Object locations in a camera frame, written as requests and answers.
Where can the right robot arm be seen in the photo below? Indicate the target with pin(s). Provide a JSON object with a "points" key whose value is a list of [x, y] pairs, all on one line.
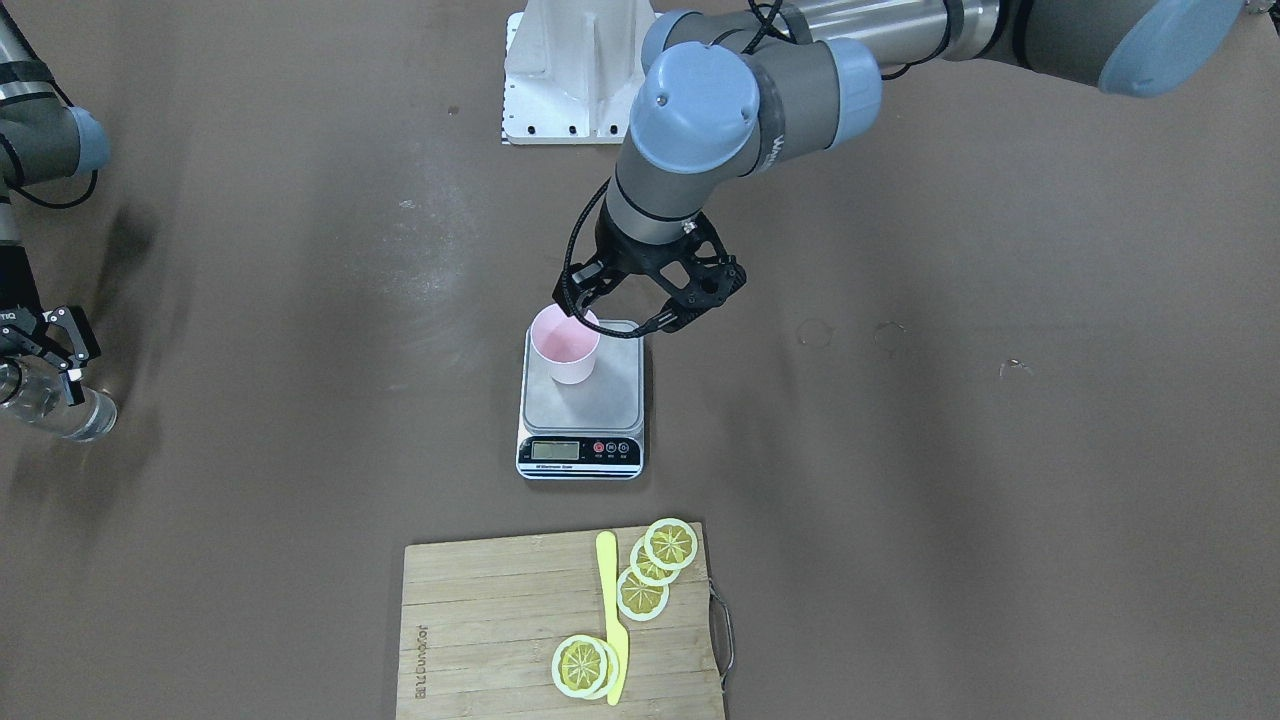
{"points": [[44, 137]]}

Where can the lemon slice bottom front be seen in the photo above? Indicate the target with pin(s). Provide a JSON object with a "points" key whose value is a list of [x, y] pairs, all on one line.
{"points": [[577, 667]]}

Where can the lemon slice top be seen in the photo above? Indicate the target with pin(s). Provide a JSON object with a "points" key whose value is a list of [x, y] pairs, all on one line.
{"points": [[671, 544]]}

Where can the clear glass sauce bottle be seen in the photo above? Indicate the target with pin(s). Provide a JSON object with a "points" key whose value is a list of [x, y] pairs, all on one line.
{"points": [[31, 400]]}

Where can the lemon slice bottom back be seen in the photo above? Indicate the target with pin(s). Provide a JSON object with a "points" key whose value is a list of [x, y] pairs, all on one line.
{"points": [[612, 670]]}

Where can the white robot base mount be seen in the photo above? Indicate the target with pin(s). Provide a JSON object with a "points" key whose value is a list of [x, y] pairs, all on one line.
{"points": [[572, 71]]}

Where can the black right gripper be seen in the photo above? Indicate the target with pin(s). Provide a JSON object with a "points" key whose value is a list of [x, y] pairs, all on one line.
{"points": [[18, 312]]}

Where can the digital kitchen scale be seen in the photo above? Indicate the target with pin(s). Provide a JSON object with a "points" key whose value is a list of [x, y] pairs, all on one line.
{"points": [[591, 431]]}

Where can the pink plastic cup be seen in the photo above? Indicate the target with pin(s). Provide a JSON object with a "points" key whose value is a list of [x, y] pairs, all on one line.
{"points": [[564, 344]]}

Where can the bamboo cutting board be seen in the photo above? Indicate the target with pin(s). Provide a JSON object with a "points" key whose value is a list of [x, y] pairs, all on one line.
{"points": [[481, 620]]}

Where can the lemon slice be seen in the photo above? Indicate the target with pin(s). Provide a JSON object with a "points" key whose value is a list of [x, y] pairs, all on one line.
{"points": [[612, 670], [646, 570], [577, 667], [671, 544], [640, 601]]}

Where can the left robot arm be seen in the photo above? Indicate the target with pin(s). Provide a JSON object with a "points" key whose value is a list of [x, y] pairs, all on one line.
{"points": [[732, 95]]}

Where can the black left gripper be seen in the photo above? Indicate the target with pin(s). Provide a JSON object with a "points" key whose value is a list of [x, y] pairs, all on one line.
{"points": [[627, 258]]}

